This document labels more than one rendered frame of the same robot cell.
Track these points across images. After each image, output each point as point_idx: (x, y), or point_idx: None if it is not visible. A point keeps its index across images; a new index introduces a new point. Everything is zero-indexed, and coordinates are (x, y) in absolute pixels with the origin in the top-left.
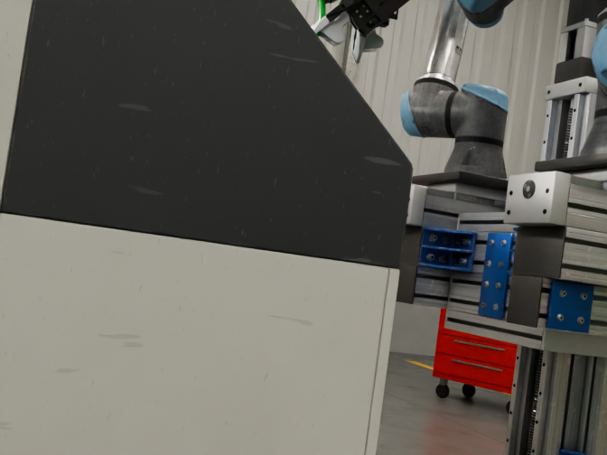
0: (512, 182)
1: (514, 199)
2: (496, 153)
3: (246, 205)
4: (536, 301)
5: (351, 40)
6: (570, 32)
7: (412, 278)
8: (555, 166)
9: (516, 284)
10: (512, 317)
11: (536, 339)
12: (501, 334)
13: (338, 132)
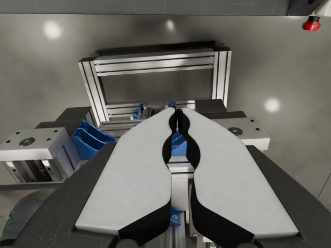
0: (44, 144)
1: (47, 137)
2: (214, 243)
3: None
4: (62, 113)
5: (226, 146)
6: None
7: (201, 108)
8: (46, 184)
9: (79, 116)
10: (84, 108)
11: (106, 123)
12: (135, 121)
13: None
